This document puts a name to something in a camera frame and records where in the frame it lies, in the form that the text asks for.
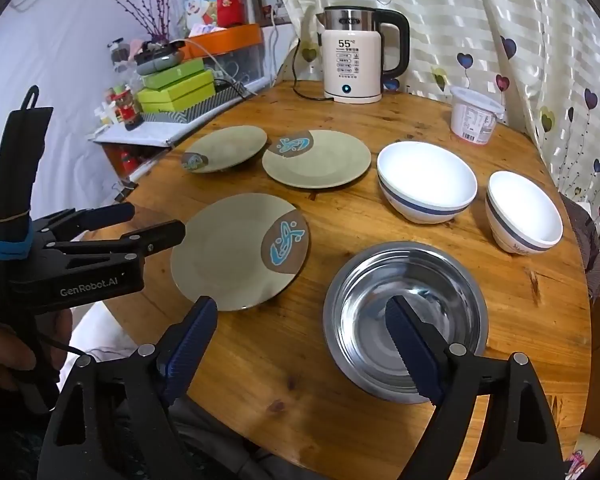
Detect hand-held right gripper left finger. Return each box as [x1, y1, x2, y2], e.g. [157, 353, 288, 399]
[37, 296, 219, 480]

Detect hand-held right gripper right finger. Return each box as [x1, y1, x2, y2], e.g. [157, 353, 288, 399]
[384, 295, 566, 480]

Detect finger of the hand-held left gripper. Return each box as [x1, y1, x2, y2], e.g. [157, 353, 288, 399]
[47, 220, 187, 268]
[35, 202, 136, 241]

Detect stainless steel bowl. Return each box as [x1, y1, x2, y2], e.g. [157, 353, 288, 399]
[323, 241, 490, 405]

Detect green plate with fish print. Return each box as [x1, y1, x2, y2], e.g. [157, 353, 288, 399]
[170, 193, 311, 312]
[261, 130, 372, 190]
[181, 126, 267, 175]

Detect large white blue-banded bowl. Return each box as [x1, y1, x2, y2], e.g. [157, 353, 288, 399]
[376, 141, 478, 224]

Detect small white blue-banded bowl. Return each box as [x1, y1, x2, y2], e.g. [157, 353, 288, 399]
[485, 170, 564, 256]

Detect person's left forearm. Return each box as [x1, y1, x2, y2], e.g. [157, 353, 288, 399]
[0, 375, 56, 480]

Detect person's left hand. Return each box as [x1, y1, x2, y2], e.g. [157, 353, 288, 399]
[0, 310, 74, 392]

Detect black binder clip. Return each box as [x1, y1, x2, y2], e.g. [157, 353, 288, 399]
[114, 177, 140, 201]

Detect white side shelf board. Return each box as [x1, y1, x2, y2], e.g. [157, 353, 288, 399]
[92, 77, 276, 148]

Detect grey clothing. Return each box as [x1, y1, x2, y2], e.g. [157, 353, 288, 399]
[125, 395, 291, 480]

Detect red nutcracker figurine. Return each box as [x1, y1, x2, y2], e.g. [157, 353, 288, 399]
[105, 85, 143, 131]

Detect chevron pattern tray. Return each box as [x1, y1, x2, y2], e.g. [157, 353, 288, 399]
[140, 82, 251, 125]

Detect light green flat box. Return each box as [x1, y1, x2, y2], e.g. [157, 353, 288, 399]
[139, 92, 216, 113]

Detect stack of green boxes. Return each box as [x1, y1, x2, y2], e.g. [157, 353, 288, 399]
[137, 71, 216, 103]

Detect dark green flat box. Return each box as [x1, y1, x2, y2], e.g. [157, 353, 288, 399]
[142, 57, 206, 88]

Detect grey electronic device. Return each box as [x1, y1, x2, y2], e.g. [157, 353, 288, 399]
[135, 40, 186, 75]

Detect dark dotted cloth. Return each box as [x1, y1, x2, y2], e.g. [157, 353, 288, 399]
[560, 195, 600, 306]

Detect purple decorative branches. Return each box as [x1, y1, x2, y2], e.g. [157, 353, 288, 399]
[77, 0, 173, 41]

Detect colourful cloth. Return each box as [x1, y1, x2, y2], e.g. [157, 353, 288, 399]
[565, 450, 592, 480]

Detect orange-lid clear storage box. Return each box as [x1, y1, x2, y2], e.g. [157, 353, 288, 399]
[182, 23, 268, 86]

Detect white plastic tub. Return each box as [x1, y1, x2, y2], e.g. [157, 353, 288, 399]
[449, 86, 506, 145]

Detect cream electric kettle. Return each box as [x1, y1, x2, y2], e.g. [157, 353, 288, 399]
[316, 6, 411, 105]

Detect heart print curtain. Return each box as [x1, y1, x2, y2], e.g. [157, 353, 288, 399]
[270, 0, 600, 261]

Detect white charging cable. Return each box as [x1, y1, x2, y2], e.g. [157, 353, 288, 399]
[185, 37, 251, 96]

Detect black kettle cable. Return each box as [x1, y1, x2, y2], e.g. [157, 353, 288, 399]
[290, 35, 331, 103]

